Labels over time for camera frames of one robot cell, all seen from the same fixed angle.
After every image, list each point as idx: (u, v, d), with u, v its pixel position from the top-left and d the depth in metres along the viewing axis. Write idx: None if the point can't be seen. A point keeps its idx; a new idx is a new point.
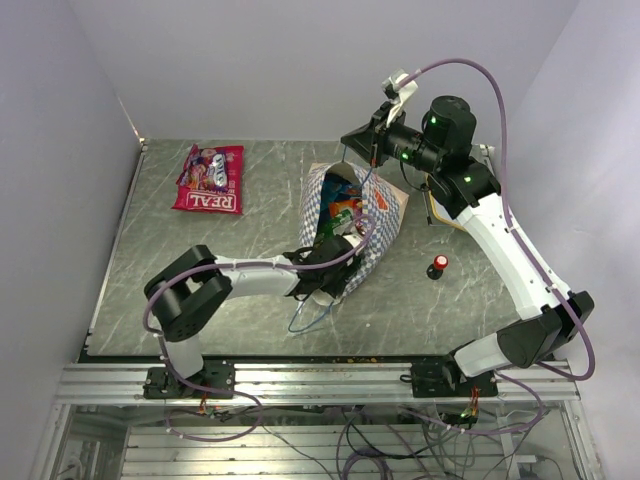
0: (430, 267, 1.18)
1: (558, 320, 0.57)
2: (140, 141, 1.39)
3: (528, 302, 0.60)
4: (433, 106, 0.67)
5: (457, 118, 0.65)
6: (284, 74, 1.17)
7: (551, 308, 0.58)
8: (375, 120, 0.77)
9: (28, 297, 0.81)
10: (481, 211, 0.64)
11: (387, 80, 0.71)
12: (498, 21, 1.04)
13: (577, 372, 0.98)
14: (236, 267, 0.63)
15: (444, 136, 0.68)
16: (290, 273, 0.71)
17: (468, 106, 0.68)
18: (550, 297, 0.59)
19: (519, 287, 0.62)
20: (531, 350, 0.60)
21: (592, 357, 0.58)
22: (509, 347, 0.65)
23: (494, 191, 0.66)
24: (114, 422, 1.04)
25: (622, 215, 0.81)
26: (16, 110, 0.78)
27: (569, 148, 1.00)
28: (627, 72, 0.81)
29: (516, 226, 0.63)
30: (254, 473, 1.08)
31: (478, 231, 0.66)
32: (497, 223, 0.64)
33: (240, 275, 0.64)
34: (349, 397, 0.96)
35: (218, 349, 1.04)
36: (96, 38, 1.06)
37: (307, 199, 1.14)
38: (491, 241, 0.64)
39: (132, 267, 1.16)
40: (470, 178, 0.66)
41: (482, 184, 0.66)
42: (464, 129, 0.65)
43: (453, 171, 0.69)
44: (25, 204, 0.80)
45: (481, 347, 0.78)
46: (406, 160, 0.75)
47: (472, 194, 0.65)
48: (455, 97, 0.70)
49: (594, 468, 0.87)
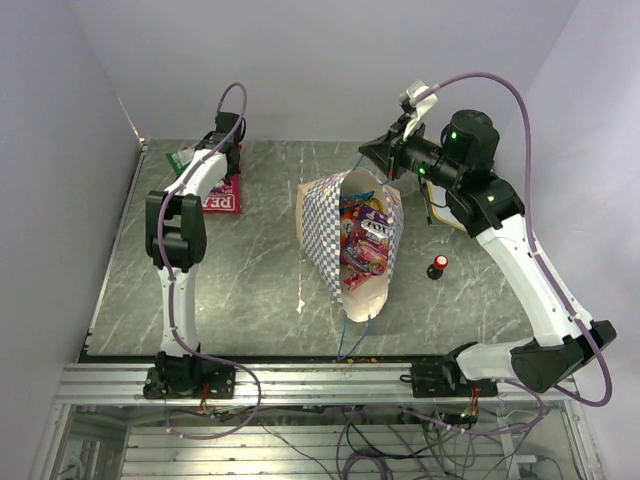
0: (430, 267, 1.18)
1: (579, 351, 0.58)
2: (140, 141, 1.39)
3: (548, 330, 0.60)
4: (454, 121, 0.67)
5: (479, 134, 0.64)
6: (285, 73, 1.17)
7: (573, 339, 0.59)
8: (393, 133, 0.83)
9: (28, 297, 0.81)
10: (504, 234, 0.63)
11: (405, 93, 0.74)
12: (499, 21, 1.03)
13: (586, 384, 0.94)
14: (185, 185, 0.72)
15: (464, 153, 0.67)
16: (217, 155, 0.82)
17: (491, 122, 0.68)
18: (571, 327, 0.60)
19: (539, 313, 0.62)
20: (551, 377, 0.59)
21: (610, 391, 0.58)
22: (524, 371, 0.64)
23: (517, 211, 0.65)
24: (113, 422, 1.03)
25: (626, 217, 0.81)
26: (15, 110, 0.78)
27: (571, 148, 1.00)
28: (630, 74, 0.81)
29: (540, 251, 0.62)
30: (254, 473, 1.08)
31: (499, 253, 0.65)
32: (520, 247, 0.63)
33: (194, 185, 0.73)
34: (349, 396, 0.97)
35: (218, 349, 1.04)
36: (95, 37, 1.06)
37: (320, 215, 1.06)
38: (514, 265, 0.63)
39: (132, 267, 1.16)
40: (492, 196, 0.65)
41: (506, 203, 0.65)
42: (487, 145, 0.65)
43: (474, 189, 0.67)
44: (24, 204, 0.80)
45: (487, 356, 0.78)
46: (423, 175, 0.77)
47: (495, 214, 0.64)
48: (477, 111, 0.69)
49: (594, 468, 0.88)
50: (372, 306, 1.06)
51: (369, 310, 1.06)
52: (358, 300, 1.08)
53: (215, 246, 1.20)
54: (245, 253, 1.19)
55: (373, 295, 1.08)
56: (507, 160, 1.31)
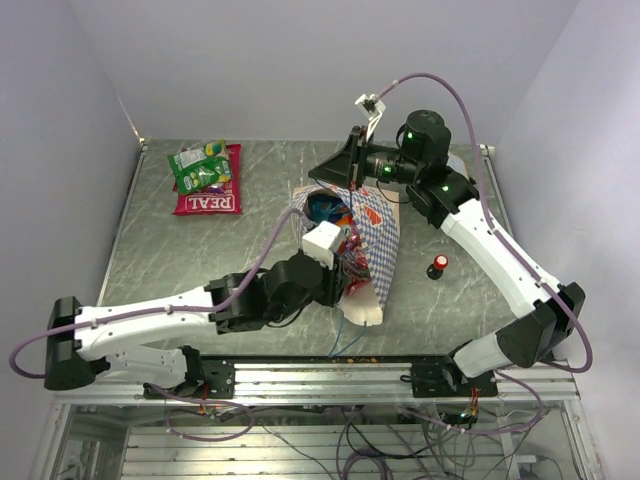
0: (430, 267, 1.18)
1: (550, 313, 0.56)
2: (140, 141, 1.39)
3: (520, 299, 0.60)
4: (409, 122, 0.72)
5: (432, 132, 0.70)
6: (284, 73, 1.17)
7: (544, 303, 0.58)
8: (354, 137, 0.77)
9: (27, 297, 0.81)
10: (463, 217, 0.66)
11: (362, 98, 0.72)
12: (499, 20, 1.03)
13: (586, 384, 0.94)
14: (98, 324, 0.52)
15: (421, 151, 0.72)
16: (196, 316, 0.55)
17: (442, 120, 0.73)
18: (541, 292, 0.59)
19: (509, 285, 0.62)
20: (532, 348, 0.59)
21: (590, 353, 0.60)
22: (510, 348, 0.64)
23: (472, 197, 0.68)
24: (113, 422, 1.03)
25: (624, 218, 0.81)
26: (15, 110, 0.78)
27: (570, 147, 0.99)
28: (627, 75, 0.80)
29: (498, 227, 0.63)
30: (254, 473, 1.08)
31: (463, 237, 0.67)
32: (480, 226, 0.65)
33: (108, 333, 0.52)
34: (349, 397, 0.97)
35: (218, 348, 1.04)
36: (94, 36, 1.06)
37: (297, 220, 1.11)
38: (477, 245, 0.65)
39: (132, 267, 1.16)
40: (447, 187, 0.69)
41: (461, 191, 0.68)
42: (441, 141, 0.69)
43: (432, 182, 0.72)
44: (25, 204, 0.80)
45: (481, 348, 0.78)
46: (388, 174, 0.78)
47: (452, 202, 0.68)
48: (429, 111, 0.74)
49: (594, 468, 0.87)
50: (369, 312, 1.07)
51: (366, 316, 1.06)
52: (355, 305, 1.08)
53: (215, 245, 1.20)
54: (245, 253, 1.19)
55: (370, 303, 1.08)
56: (507, 159, 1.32)
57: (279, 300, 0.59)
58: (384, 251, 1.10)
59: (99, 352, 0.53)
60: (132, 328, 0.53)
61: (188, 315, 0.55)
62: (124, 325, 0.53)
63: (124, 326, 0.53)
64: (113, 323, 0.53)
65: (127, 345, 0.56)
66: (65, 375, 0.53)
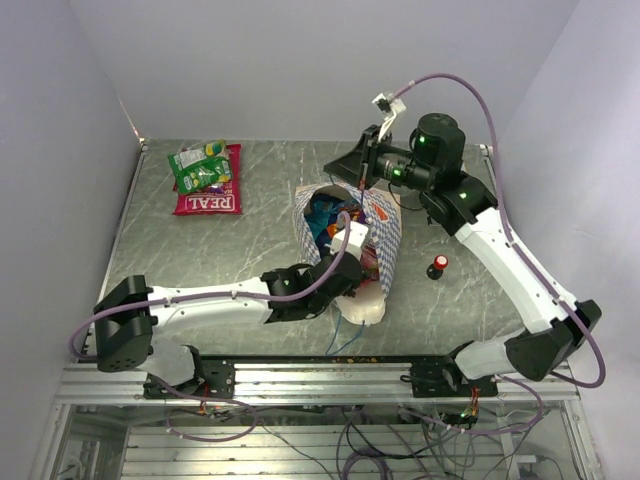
0: (430, 267, 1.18)
1: (567, 333, 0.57)
2: (140, 141, 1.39)
3: (536, 315, 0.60)
4: (421, 125, 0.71)
5: (446, 135, 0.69)
6: (284, 72, 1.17)
7: (560, 322, 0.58)
8: (365, 136, 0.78)
9: (27, 296, 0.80)
10: (481, 228, 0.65)
11: (377, 97, 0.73)
12: (499, 20, 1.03)
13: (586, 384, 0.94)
14: (173, 302, 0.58)
15: (435, 154, 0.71)
16: (257, 302, 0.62)
17: (455, 122, 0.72)
18: (558, 310, 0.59)
19: (525, 301, 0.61)
20: (544, 365, 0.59)
21: (603, 369, 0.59)
22: (521, 361, 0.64)
23: (490, 205, 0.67)
24: (113, 422, 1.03)
25: (624, 217, 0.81)
26: (15, 110, 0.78)
27: (570, 147, 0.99)
28: (628, 75, 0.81)
29: (517, 241, 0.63)
30: (254, 473, 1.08)
31: (479, 247, 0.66)
32: (498, 238, 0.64)
33: (180, 312, 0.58)
34: (349, 396, 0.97)
35: (218, 348, 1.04)
36: (94, 36, 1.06)
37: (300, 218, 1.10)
38: (494, 258, 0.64)
39: (132, 267, 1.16)
40: (465, 194, 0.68)
41: (478, 199, 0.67)
42: (455, 145, 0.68)
43: (447, 188, 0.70)
44: (24, 202, 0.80)
45: (484, 351, 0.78)
46: (399, 177, 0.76)
47: (469, 210, 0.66)
48: (441, 114, 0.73)
49: (594, 468, 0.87)
50: (369, 312, 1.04)
51: (365, 316, 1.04)
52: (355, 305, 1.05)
53: (215, 245, 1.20)
54: (245, 253, 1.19)
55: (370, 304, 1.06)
56: (507, 160, 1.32)
57: (324, 292, 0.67)
58: (391, 251, 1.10)
59: (168, 328, 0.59)
60: (200, 309, 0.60)
61: (249, 300, 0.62)
62: (194, 305, 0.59)
63: (194, 306, 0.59)
64: (184, 302, 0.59)
65: (189, 323, 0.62)
66: (124, 351, 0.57)
